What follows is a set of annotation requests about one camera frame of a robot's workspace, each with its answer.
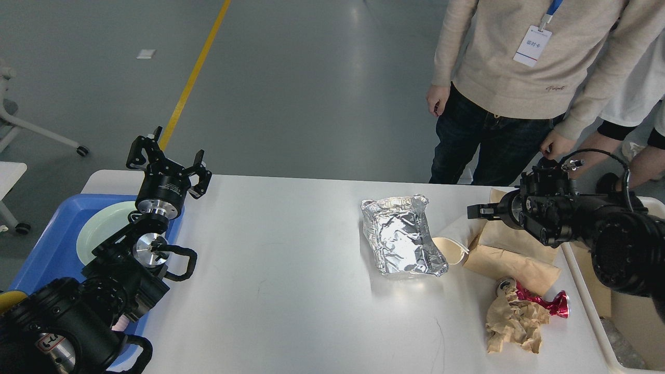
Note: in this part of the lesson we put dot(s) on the brown paper in bin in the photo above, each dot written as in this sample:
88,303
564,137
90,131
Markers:
601,295

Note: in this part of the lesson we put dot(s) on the blue plastic tray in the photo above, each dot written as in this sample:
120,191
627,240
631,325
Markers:
55,256

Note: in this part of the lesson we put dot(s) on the small cream cup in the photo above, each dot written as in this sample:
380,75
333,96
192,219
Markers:
456,240

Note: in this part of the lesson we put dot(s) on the white chair base left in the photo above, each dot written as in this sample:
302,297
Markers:
12,125

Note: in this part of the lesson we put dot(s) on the aluminium foil bag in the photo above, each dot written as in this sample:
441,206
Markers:
397,230

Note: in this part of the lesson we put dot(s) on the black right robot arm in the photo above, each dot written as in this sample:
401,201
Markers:
626,242

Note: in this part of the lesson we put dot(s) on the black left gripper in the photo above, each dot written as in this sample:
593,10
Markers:
160,193

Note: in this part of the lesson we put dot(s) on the brown paper bag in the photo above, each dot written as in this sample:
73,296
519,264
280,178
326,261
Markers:
498,251

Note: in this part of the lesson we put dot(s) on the brown paper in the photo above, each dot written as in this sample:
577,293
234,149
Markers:
601,295
510,319

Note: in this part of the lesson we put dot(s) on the pink ribbed mug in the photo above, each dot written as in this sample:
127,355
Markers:
122,324

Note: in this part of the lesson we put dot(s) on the white plastic bin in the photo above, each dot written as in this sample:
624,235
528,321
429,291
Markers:
634,317

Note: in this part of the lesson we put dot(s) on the person in black shorts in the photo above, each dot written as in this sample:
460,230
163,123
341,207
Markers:
634,101

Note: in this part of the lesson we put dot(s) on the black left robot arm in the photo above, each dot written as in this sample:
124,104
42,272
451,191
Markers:
67,325

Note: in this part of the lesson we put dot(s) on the white side table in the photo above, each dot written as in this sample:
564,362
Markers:
10,174

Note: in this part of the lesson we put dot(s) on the green plate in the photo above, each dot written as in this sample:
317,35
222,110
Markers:
110,220

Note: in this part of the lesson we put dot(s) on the person in beige sweater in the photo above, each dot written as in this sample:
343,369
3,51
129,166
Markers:
513,79

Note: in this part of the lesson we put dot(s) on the blue mug yellow inside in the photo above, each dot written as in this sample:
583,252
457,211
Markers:
9,299

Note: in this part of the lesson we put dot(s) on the crushed red drink can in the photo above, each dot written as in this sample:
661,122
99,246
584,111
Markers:
556,307

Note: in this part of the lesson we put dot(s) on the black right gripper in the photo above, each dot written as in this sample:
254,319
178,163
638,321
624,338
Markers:
508,210

